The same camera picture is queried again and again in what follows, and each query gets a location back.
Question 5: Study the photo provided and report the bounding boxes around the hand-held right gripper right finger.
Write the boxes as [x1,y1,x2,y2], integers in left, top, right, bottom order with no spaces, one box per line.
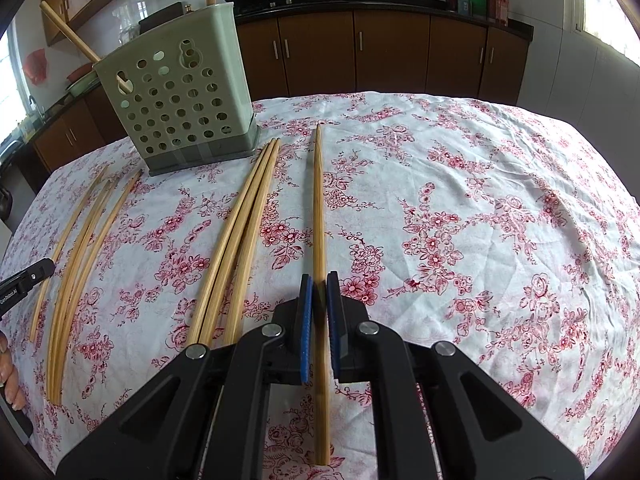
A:
[326,271,586,480]

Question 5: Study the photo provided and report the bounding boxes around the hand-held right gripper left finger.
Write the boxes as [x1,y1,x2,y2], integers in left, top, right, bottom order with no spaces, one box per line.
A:
[56,275,315,480]

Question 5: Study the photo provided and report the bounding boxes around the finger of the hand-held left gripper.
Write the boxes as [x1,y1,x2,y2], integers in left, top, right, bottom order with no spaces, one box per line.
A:
[21,258,56,292]

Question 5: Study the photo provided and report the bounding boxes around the green perforated chopstick holder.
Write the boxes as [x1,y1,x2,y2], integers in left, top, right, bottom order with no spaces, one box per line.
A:
[92,2,262,177]

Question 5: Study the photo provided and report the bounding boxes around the person's left hand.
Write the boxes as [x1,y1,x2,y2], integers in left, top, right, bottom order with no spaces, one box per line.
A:
[0,332,27,408]

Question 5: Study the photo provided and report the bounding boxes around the red floral white tablecloth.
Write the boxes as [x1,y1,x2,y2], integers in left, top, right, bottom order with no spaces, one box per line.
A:
[9,91,640,480]

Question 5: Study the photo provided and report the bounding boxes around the sliding window above sink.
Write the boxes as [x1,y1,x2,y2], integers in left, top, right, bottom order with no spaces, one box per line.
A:
[0,30,28,141]

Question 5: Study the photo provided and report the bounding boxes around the green plastic basin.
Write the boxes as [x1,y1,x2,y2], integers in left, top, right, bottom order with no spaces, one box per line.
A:
[66,69,101,98]

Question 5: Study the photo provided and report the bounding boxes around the red hanging plastic bag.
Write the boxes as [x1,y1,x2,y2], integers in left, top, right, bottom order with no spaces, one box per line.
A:
[22,49,47,85]

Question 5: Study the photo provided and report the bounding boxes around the dark countertop oven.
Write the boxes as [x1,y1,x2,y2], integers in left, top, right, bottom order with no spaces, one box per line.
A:
[138,2,188,35]

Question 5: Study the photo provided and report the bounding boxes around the brown lower kitchen cabinets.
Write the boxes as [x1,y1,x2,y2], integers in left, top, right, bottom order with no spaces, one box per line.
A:
[31,7,533,173]

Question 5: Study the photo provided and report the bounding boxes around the black gas stove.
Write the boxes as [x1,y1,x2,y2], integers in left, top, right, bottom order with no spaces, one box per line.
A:
[235,0,366,13]

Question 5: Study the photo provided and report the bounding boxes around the black kitchen countertop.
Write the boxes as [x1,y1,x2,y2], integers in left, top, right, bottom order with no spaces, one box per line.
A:
[20,0,535,131]

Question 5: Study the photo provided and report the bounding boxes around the large bright window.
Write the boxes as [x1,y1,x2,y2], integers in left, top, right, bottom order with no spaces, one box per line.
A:
[579,0,640,68]

